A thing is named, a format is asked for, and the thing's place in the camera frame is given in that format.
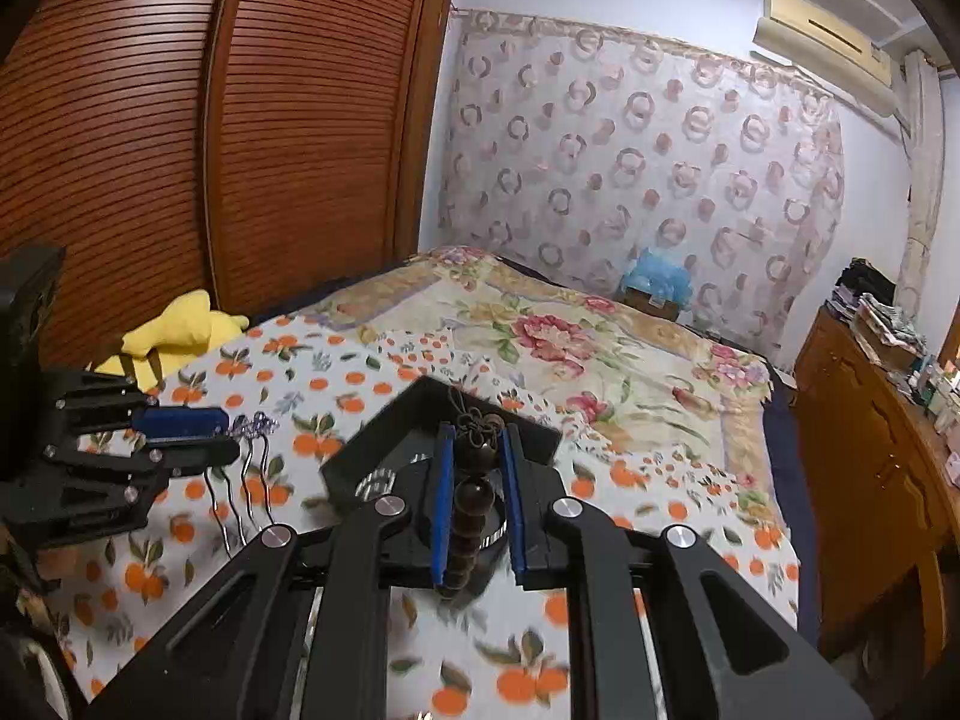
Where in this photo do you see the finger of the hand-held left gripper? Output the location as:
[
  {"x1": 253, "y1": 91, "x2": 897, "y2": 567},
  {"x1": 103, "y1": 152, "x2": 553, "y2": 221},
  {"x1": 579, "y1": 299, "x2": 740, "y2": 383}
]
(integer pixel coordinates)
[
  {"x1": 45, "y1": 371, "x2": 230, "y2": 439},
  {"x1": 0, "y1": 436, "x2": 242, "y2": 550}
]

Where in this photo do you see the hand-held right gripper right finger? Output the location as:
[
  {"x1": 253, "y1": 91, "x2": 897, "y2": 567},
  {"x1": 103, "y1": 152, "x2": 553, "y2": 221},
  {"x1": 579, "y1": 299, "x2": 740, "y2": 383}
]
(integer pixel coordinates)
[{"x1": 501, "y1": 422, "x2": 857, "y2": 720}]

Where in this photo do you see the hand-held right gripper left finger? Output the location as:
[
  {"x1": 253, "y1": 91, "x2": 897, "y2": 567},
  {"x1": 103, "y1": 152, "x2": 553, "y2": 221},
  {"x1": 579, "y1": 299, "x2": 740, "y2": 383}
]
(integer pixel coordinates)
[{"x1": 82, "y1": 421, "x2": 458, "y2": 720}]

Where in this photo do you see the dark wooden bead bracelet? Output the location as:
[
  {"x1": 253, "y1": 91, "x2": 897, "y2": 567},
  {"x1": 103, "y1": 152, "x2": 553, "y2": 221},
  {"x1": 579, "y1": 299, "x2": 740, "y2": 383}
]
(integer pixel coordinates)
[{"x1": 439, "y1": 388, "x2": 505, "y2": 606}]

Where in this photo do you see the silver crystal hairpin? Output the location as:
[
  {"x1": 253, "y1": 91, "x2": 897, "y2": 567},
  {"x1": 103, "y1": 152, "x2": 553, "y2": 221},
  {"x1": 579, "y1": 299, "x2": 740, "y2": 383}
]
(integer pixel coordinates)
[{"x1": 205, "y1": 411, "x2": 283, "y2": 560}]

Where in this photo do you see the black jewelry box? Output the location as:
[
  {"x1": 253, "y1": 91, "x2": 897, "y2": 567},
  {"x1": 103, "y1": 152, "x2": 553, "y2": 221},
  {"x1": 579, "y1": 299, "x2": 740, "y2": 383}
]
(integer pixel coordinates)
[{"x1": 319, "y1": 375, "x2": 565, "y2": 565}]

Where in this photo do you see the yellow plush toy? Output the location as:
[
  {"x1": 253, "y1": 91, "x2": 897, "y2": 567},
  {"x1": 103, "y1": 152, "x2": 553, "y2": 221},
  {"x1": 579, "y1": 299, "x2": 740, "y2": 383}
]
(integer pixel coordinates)
[{"x1": 94, "y1": 289, "x2": 251, "y2": 391}]

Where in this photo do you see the orange fruit print cloth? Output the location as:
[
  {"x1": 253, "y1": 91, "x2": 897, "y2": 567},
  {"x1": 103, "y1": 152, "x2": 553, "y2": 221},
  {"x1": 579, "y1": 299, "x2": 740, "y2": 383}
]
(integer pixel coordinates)
[{"x1": 22, "y1": 311, "x2": 800, "y2": 720}]

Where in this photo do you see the floral blanket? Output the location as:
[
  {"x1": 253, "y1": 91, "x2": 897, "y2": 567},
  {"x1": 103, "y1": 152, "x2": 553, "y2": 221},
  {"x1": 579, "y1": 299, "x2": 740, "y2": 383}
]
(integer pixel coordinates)
[{"x1": 300, "y1": 244, "x2": 775, "y2": 490}]

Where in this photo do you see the cardboard box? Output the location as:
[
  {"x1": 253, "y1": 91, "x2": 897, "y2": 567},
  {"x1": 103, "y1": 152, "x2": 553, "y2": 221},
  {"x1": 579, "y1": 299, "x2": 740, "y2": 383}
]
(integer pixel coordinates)
[{"x1": 622, "y1": 289, "x2": 685, "y2": 321}]

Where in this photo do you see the navy bed sheet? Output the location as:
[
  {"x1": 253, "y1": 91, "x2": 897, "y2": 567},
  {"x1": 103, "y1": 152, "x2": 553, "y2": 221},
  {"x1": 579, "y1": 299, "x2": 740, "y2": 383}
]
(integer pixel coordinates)
[{"x1": 761, "y1": 364, "x2": 823, "y2": 650}]

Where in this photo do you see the blue plastic bag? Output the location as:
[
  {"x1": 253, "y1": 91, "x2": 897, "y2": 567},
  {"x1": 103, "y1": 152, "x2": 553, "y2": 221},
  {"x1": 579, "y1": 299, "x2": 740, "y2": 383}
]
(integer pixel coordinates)
[{"x1": 620, "y1": 246, "x2": 695, "y2": 306}]

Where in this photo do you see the wooden slatted wardrobe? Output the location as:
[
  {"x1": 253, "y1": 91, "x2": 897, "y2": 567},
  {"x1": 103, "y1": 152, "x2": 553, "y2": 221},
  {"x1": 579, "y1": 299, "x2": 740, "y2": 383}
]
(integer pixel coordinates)
[{"x1": 0, "y1": 0, "x2": 455, "y2": 377}]

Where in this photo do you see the wooden cabinet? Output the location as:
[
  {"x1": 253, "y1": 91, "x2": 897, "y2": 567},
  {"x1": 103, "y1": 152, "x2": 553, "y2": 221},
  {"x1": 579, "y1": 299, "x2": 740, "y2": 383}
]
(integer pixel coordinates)
[{"x1": 791, "y1": 304, "x2": 960, "y2": 677}]

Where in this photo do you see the circle patterned curtain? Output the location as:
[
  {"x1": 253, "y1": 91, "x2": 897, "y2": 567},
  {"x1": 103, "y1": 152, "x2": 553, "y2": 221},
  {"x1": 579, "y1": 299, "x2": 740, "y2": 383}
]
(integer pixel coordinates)
[{"x1": 435, "y1": 7, "x2": 845, "y2": 361}]

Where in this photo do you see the pile of dark folded clothes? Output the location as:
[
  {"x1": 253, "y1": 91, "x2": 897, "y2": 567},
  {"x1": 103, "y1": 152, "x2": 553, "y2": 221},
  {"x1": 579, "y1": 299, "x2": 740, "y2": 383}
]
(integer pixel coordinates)
[{"x1": 829, "y1": 258, "x2": 898, "y2": 323}]

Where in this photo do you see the row of toiletry bottles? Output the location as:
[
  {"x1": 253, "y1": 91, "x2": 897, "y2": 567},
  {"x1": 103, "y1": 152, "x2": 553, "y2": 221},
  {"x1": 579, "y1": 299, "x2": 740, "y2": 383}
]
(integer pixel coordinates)
[{"x1": 910, "y1": 355, "x2": 960, "y2": 425}]

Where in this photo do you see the beige drape curtain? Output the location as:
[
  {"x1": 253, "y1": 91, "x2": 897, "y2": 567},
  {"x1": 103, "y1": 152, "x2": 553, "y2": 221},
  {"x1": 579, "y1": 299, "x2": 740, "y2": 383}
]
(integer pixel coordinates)
[{"x1": 896, "y1": 49, "x2": 947, "y2": 316}]

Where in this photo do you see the wall air conditioner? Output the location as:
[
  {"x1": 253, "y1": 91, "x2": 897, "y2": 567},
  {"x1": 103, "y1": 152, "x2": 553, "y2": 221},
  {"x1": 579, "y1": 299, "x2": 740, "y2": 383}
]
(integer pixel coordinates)
[{"x1": 753, "y1": 0, "x2": 898, "y2": 118}]

